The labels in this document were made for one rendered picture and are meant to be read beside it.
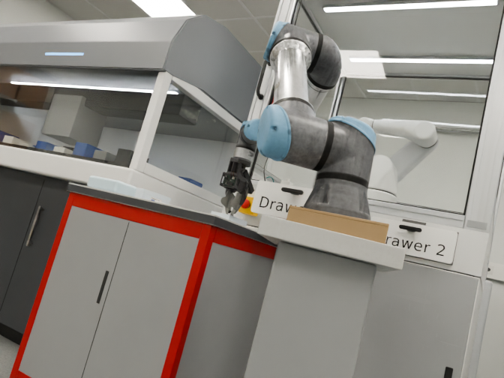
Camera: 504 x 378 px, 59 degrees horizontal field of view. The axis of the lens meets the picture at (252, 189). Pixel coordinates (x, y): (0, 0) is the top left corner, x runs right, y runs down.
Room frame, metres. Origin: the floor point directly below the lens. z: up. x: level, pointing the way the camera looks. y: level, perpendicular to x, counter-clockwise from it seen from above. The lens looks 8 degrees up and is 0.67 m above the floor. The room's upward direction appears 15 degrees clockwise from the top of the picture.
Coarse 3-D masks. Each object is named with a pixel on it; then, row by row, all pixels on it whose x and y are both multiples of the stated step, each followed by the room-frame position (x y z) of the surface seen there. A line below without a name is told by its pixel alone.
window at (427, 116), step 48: (336, 0) 1.83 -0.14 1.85; (384, 0) 1.72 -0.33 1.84; (432, 0) 1.63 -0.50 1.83; (480, 0) 1.54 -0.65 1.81; (384, 48) 1.70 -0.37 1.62; (432, 48) 1.61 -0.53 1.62; (480, 48) 1.52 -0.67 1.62; (336, 96) 1.77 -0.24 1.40; (384, 96) 1.68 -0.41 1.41; (432, 96) 1.59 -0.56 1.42; (480, 96) 1.51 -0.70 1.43; (384, 144) 1.66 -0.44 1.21; (432, 144) 1.57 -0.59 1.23; (384, 192) 1.64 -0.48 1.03; (432, 192) 1.55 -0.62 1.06
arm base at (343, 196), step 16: (320, 176) 0.98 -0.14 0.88; (336, 176) 0.95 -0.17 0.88; (352, 176) 0.94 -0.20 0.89; (320, 192) 0.96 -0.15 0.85; (336, 192) 0.93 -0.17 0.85; (352, 192) 0.94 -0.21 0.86; (320, 208) 0.94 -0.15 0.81; (336, 208) 0.92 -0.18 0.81; (352, 208) 0.92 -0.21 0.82; (368, 208) 0.96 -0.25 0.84
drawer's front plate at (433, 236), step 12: (396, 228) 1.57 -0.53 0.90; (432, 228) 1.51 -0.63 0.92; (396, 240) 1.56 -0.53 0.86; (408, 240) 1.54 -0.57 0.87; (420, 240) 1.53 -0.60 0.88; (432, 240) 1.51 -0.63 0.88; (444, 240) 1.49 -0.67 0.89; (456, 240) 1.47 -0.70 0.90; (408, 252) 1.54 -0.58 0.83; (420, 252) 1.52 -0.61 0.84; (432, 252) 1.50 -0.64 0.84; (444, 252) 1.49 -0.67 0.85
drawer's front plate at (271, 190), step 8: (264, 184) 1.48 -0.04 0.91; (272, 184) 1.47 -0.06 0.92; (280, 184) 1.45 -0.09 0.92; (256, 192) 1.49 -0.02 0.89; (264, 192) 1.48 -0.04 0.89; (272, 192) 1.46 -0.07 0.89; (280, 192) 1.45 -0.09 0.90; (304, 192) 1.41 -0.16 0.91; (256, 200) 1.49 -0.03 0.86; (264, 200) 1.47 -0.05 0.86; (272, 200) 1.46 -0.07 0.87; (280, 200) 1.44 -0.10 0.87; (288, 200) 1.43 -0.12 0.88; (296, 200) 1.42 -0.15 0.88; (304, 200) 1.40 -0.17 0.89; (256, 208) 1.48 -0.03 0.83; (264, 208) 1.47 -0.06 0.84; (272, 208) 1.45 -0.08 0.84; (272, 216) 1.46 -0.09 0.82; (280, 216) 1.44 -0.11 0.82
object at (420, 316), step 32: (384, 288) 1.58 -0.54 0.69; (416, 288) 1.53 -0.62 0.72; (448, 288) 1.48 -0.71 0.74; (480, 288) 1.68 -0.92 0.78; (384, 320) 1.57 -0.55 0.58; (416, 320) 1.52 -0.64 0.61; (448, 320) 1.48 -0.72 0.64; (384, 352) 1.56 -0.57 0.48; (416, 352) 1.51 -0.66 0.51; (448, 352) 1.47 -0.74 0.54
